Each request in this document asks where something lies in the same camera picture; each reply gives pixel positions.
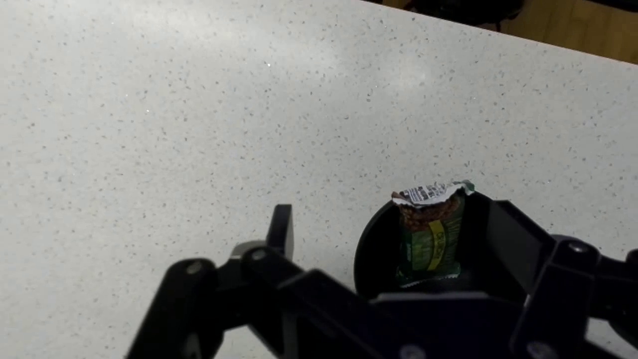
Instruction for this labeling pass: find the wooden lower cabinet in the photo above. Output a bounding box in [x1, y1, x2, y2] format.
[369, 0, 638, 63]

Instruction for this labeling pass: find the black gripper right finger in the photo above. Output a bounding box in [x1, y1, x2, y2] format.
[465, 191, 638, 359]

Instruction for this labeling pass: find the green candy bar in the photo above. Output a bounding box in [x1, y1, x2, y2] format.
[391, 181, 475, 286]

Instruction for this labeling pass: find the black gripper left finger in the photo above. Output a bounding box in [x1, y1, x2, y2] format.
[126, 201, 375, 359]

